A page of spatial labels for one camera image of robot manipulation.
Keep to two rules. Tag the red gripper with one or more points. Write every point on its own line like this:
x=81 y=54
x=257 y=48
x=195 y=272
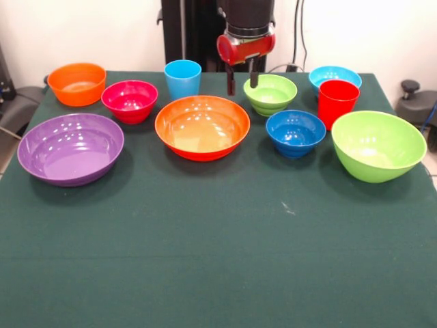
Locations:
x=246 y=49

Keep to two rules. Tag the small green bowl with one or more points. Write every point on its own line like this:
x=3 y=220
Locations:
x=269 y=97

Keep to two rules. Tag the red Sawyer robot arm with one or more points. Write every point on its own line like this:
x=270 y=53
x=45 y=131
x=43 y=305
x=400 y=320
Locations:
x=246 y=13

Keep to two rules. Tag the light blue cup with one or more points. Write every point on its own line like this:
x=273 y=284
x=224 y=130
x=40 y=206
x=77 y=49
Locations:
x=182 y=83

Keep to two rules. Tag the wide orange bowl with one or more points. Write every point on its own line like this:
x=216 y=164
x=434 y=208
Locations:
x=201 y=130

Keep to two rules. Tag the dark blue bowl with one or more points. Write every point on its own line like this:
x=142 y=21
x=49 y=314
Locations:
x=295 y=135

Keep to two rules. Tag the light blue bowl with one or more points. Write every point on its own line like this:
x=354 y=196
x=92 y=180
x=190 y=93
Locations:
x=334 y=73

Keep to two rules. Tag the red cup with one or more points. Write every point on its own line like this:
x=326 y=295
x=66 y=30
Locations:
x=336 y=106

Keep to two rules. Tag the magenta bowl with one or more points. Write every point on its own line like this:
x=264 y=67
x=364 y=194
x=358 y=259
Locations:
x=129 y=102

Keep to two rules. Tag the large green bowl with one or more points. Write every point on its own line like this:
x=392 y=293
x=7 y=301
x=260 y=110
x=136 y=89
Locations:
x=375 y=150

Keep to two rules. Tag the deep orange bowl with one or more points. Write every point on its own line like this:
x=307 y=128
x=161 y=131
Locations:
x=76 y=87

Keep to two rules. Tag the grey machine base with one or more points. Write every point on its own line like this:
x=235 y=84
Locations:
x=414 y=106
x=20 y=109

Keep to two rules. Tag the dark green tablecloth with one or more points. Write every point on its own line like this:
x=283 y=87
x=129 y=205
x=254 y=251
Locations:
x=218 y=256

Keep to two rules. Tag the purple bowl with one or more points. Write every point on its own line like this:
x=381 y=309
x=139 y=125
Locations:
x=68 y=153

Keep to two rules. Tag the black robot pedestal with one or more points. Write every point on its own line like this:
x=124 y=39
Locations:
x=194 y=34

